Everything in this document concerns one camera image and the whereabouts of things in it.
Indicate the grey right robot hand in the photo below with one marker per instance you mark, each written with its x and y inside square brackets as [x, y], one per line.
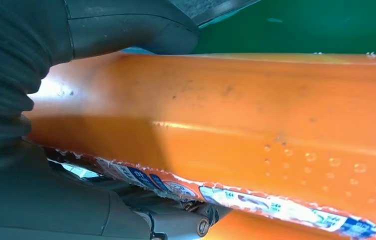
[42, 205]

